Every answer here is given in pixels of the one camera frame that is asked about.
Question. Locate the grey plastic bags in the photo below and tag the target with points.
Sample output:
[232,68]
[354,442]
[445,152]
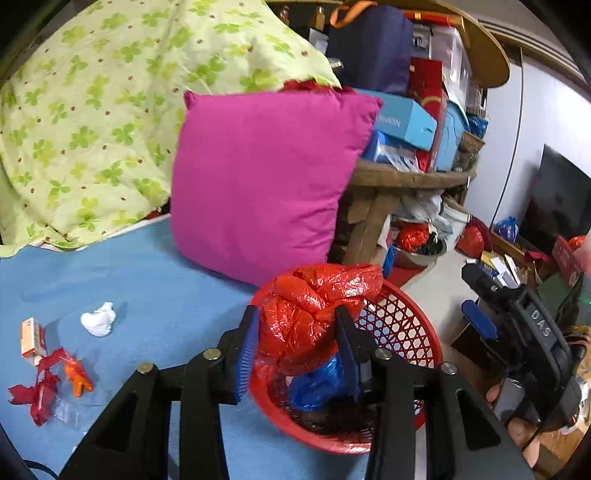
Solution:
[434,210]

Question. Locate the red plastic basket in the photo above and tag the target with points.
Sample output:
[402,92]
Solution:
[399,318]

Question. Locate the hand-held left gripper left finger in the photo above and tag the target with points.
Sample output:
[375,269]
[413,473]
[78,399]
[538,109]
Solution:
[247,357]

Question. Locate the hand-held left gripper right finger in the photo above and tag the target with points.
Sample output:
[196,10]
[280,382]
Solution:
[347,355]

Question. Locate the metal bowl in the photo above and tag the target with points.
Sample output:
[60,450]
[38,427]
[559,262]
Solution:
[420,258]

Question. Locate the blue plastic packet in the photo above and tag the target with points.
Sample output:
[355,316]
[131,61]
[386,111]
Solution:
[392,150]

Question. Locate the shiny blue plastic bag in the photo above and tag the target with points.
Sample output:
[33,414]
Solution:
[507,228]

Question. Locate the pink pillow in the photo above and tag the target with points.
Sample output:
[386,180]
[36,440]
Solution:
[263,184]

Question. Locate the red bag on floor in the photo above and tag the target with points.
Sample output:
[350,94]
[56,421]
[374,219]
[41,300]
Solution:
[471,241]

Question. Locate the green clover quilt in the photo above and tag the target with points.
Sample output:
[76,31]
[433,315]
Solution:
[106,115]

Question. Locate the small white cartons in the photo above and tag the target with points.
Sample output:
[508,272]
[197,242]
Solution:
[501,270]

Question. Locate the blue blanket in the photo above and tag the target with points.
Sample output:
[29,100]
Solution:
[152,286]

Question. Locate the small red plastic bag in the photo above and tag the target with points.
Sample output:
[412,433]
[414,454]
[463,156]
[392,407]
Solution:
[413,236]

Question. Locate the black television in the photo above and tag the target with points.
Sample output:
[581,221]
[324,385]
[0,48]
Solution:
[558,198]

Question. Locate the blue storage box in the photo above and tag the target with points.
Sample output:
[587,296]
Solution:
[452,134]

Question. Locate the orange wrapper piece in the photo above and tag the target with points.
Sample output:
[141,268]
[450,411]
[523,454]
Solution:
[78,376]

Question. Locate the wooden table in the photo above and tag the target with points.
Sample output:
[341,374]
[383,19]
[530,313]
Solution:
[397,184]

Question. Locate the orange and white carton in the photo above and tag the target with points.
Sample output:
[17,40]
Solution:
[33,339]

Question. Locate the clear plastic storage box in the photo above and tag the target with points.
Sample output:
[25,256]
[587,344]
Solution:
[450,50]

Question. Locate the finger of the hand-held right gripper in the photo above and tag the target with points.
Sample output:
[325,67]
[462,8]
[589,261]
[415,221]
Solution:
[480,321]
[475,277]

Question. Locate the person's right hand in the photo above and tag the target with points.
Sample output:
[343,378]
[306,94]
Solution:
[524,438]

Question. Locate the clear plastic wrapper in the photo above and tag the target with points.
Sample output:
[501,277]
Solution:
[67,411]

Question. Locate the flat red gift box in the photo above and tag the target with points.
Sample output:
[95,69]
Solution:
[567,258]

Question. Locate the tall red box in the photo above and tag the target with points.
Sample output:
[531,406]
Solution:
[427,83]

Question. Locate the red foil wrapper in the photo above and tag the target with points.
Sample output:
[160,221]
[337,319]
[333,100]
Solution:
[41,392]

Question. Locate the wicker basket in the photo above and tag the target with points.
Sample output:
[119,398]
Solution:
[468,147]

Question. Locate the light blue cardboard box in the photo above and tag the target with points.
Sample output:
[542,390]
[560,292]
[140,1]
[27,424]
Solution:
[401,117]

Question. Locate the crumpled white tissue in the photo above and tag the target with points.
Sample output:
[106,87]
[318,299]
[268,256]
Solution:
[98,319]

